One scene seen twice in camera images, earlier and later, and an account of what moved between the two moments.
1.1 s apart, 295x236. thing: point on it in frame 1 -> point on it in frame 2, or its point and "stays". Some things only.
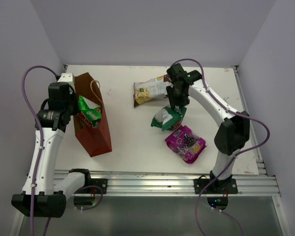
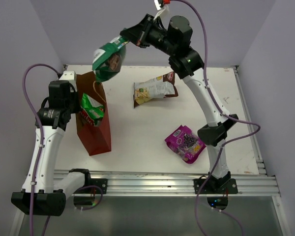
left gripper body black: (72, 104) stays
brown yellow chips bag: (151, 89) stays
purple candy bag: (183, 142) stays
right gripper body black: (176, 97) -> (151, 35)
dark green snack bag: (167, 119) -> (107, 60)
